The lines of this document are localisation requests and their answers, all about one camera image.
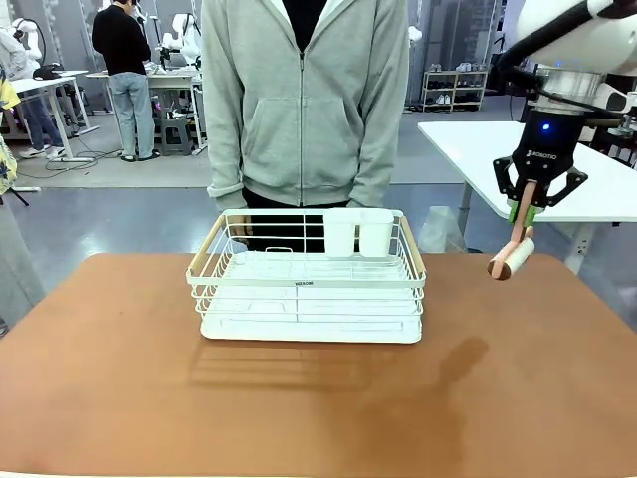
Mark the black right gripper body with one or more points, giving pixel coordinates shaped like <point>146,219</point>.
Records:
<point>545,144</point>

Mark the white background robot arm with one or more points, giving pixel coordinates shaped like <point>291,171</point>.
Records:
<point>30,37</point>
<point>186,35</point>

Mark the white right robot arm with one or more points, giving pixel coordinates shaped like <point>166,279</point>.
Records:
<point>572,45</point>

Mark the person's left forearm grey sleeve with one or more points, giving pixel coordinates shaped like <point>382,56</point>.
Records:
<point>373,159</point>

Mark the white desk with dark bag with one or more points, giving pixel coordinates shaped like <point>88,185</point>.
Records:
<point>55,82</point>

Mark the wooden shoe shelf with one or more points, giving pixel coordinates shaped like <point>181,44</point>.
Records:
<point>454,89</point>

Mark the person in black sweater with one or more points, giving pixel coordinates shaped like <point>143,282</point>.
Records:
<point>122,55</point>

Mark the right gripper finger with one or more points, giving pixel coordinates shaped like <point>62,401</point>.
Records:
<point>506,176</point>
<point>565,189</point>

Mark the person's right forearm grey sleeve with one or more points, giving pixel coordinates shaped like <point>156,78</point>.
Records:
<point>226,159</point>

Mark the white utensil holder cup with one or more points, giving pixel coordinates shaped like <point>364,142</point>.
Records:
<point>339,234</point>
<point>376,234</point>

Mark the large white side table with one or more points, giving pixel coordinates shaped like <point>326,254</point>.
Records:
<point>473,149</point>

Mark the yellow patterned cloth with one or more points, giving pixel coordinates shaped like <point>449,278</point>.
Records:
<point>6,159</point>

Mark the person in grey hoodie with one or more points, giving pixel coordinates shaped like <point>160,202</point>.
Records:
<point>303,109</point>

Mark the grey plastic stool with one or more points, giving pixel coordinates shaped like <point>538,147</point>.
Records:
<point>175,134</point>

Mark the person in light grey top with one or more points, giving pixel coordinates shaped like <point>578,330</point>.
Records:
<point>30,109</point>

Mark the clear plastic bag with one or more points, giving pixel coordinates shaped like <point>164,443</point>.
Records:
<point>438,231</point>

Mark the white desk with robot arms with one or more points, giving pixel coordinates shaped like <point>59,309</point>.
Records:
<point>171,79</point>

